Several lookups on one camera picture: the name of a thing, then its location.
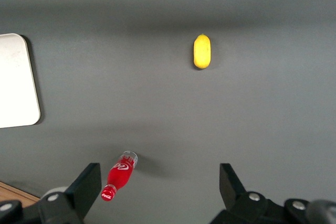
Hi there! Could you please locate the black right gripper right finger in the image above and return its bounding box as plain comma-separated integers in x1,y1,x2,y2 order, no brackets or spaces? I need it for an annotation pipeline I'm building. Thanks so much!
209,163,287,224

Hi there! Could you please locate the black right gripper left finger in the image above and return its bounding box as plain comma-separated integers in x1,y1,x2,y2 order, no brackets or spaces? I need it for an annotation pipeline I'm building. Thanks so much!
38,163,102,224

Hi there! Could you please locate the white rectangular tray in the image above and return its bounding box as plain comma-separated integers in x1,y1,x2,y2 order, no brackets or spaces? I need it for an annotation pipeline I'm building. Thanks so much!
0,33,41,129

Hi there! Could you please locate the red cola bottle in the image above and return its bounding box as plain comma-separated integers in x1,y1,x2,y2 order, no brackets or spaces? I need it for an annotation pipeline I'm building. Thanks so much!
101,150,139,202

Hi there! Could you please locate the light brown wooden board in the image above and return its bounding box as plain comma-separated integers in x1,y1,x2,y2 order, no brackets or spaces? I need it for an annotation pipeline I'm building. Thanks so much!
0,180,38,207

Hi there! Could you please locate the yellow lemon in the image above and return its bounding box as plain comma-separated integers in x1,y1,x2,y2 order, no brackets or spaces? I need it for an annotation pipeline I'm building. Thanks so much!
193,33,212,70

